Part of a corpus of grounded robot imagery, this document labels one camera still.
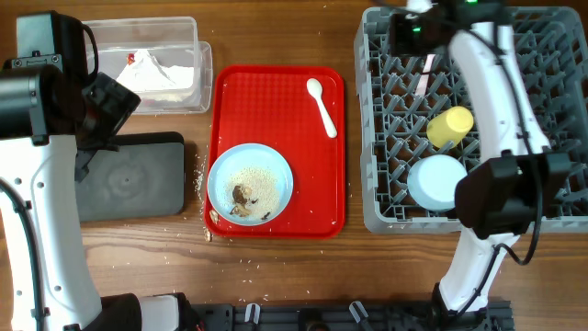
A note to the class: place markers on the light blue plate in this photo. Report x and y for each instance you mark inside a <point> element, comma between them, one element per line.
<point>258,167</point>

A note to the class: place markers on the white plastic spoon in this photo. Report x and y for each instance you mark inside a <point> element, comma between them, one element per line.
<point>314,89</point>

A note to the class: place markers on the red serving tray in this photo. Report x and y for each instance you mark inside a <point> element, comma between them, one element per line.
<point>271,105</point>

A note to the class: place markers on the black plastic bin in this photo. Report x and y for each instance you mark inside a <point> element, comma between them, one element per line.
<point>144,177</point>

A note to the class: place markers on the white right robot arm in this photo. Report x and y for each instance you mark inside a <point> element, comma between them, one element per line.
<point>500,203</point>

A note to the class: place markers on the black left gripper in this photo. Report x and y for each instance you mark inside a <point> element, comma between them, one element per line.
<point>120,103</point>

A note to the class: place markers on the white napkin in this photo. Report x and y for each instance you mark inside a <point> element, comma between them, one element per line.
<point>146,75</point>

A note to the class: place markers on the clear plastic bin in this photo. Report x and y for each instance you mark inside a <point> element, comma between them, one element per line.
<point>171,40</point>

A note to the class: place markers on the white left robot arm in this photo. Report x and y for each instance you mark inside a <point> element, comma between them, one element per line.
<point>57,111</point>

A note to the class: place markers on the white plastic fork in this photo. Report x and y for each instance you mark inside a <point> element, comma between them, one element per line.
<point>423,81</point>

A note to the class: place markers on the light blue bowl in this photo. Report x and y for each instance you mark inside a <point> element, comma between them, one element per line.
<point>432,182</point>

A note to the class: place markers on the grey dishwasher rack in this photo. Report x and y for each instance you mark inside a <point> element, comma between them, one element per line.
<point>552,55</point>

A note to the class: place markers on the yellow cup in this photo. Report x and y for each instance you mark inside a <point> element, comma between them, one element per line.
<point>451,126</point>

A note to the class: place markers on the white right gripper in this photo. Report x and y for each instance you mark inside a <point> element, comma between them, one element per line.
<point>391,34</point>

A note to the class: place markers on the black mounting rail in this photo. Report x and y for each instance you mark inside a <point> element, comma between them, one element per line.
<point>396,316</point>

